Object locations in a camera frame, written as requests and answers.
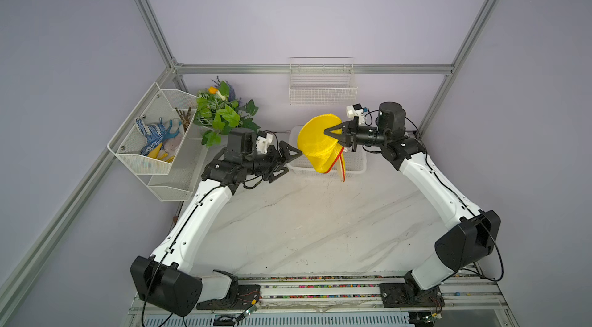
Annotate white plastic basket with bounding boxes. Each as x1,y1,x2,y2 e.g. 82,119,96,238
288,126,367,179

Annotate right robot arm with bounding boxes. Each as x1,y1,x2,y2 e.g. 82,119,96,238
324,102,501,294

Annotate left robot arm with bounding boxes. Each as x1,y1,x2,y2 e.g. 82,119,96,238
130,128,302,317

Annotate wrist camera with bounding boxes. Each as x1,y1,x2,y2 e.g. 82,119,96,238
346,103,367,120
255,131,274,155

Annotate brown twigs in shelf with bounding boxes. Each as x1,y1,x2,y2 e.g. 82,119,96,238
175,107,193,132

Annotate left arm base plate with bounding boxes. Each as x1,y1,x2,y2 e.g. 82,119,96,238
196,285,261,311

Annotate artificial green plant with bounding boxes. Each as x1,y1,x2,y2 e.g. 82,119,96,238
194,77,260,147

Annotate white cloth in shelf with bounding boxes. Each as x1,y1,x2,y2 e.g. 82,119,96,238
163,134,183,163

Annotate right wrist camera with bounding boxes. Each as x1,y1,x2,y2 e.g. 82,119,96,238
346,103,367,120

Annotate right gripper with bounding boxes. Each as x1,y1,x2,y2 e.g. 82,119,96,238
324,119,389,153

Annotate yellow mesh laundry bag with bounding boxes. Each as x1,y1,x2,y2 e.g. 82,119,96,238
298,114,346,182

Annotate white mesh corner shelf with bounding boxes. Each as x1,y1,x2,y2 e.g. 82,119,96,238
107,83,207,202

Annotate teal garden rake yellow handle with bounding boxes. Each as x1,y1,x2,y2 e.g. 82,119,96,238
146,119,183,163

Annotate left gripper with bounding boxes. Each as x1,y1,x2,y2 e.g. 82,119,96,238
244,139,303,181

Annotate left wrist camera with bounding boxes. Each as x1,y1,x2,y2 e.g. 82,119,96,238
255,131,274,155

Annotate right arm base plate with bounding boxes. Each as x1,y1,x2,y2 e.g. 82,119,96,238
379,283,444,309

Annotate white wire wall basket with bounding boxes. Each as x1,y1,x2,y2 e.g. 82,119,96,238
288,57,358,105

